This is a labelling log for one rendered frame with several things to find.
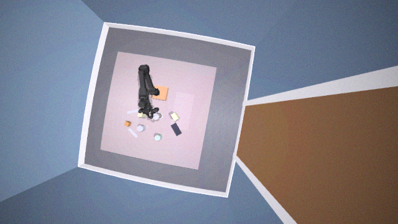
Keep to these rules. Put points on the pale grey cylinder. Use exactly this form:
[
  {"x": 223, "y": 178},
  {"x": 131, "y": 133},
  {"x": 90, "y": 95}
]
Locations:
[{"x": 158, "y": 137}]

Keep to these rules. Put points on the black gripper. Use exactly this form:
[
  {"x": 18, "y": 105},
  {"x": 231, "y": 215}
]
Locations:
[{"x": 155, "y": 110}]

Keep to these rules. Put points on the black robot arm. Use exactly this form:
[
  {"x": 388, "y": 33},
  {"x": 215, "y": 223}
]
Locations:
[{"x": 143, "y": 91}]

